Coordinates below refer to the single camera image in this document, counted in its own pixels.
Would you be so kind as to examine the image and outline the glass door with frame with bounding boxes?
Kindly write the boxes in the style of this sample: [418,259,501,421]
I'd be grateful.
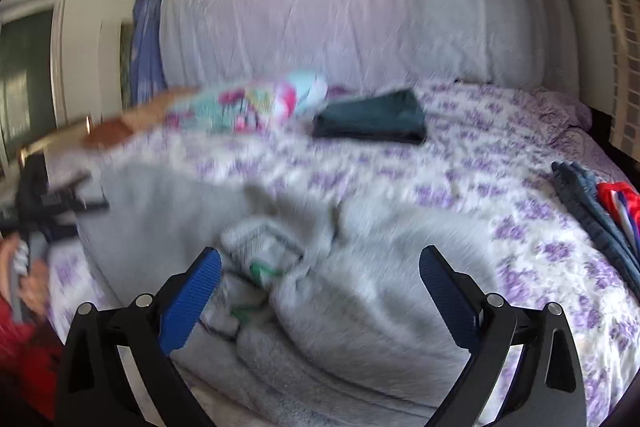
[1,0,67,170]

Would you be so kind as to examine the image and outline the blue patterned cloth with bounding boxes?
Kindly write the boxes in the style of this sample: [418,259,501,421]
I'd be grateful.
[130,0,167,106]

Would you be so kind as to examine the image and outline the colourful floral folded blanket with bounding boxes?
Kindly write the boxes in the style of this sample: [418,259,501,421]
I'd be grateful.
[165,72,329,134]

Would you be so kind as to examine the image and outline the red jacket sleeve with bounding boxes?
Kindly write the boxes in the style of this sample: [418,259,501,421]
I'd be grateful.
[1,299,63,421]

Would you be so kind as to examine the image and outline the grey fleece pants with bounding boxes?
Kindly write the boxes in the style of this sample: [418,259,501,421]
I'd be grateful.
[79,164,499,426]

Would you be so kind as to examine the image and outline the purple floral bed sheet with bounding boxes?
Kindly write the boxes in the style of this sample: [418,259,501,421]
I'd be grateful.
[50,81,639,426]

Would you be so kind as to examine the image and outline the dark green folded garment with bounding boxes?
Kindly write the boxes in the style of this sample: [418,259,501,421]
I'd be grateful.
[311,89,427,145]

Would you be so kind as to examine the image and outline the blue denim folded garment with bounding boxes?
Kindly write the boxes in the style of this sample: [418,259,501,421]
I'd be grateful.
[551,161,639,300]

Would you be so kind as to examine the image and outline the brown wooden bedside furniture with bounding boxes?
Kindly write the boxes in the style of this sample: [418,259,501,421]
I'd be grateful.
[18,88,196,164]

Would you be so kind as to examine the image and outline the red white folded garment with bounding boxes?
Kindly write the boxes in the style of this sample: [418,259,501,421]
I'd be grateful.
[597,182,640,254]

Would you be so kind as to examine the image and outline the person's left hand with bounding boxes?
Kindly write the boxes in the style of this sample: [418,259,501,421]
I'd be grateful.
[0,234,49,321]

